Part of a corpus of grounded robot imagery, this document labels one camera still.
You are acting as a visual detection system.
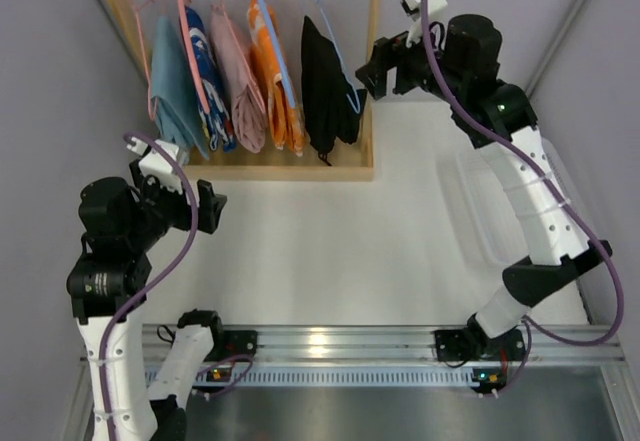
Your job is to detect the black trousers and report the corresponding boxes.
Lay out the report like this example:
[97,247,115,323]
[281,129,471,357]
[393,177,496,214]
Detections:
[301,16,361,166]

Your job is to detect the thin blue wire hanger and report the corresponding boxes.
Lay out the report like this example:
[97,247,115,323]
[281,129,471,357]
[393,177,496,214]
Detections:
[300,0,364,114]

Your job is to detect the orange white trousers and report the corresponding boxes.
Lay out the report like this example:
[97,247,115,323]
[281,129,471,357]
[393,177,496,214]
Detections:
[247,0,306,157]

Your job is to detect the thick blue plastic hanger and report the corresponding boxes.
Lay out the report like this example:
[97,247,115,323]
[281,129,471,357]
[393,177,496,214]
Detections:
[257,0,297,108]

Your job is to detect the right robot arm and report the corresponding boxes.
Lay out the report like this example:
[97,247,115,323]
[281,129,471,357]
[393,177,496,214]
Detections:
[356,14,621,361]

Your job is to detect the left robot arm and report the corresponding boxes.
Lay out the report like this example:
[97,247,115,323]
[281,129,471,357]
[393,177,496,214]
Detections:
[66,161,226,440]

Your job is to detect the blue patterned trousers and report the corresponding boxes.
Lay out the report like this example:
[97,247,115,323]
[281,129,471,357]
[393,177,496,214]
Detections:
[186,6,237,153]

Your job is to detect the light blue trousers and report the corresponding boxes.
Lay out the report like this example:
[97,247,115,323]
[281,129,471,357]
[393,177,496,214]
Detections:
[151,15,209,159]

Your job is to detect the pink trousers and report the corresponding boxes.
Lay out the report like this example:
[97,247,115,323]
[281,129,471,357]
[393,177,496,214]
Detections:
[210,6,267,153]

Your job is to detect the thick pink plastic hanger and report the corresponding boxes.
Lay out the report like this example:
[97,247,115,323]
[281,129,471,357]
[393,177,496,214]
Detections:
[177,0,210,114]

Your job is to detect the wooden clothes rack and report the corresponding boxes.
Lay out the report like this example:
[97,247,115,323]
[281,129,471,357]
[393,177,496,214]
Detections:
[100,0,374,182]

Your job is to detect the white plastic basket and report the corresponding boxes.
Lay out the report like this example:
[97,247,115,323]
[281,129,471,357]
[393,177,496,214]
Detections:
[457,153,569,265]

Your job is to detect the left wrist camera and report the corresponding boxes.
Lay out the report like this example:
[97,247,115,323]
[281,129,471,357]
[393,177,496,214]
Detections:
[126,138,189,194]

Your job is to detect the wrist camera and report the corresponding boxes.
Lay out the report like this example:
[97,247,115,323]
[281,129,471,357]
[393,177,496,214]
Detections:
[126,138,189,194]
[401,0,448,48]

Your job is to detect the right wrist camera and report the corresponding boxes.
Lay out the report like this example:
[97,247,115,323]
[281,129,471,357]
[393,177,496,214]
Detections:
[401,0,448,48]

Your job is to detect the thin pink wire hanger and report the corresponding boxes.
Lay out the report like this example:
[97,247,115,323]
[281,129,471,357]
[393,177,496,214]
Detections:
[219,0,267,115]

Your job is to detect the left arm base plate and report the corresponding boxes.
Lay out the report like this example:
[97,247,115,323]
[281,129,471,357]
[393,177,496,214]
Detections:
[218,329,258,359]

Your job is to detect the aluminium mounting rail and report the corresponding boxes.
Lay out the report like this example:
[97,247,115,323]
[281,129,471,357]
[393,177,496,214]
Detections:
[142,325,625,397]

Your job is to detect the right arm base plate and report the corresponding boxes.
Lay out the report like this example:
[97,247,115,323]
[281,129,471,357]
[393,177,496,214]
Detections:
[434,327,526,364]

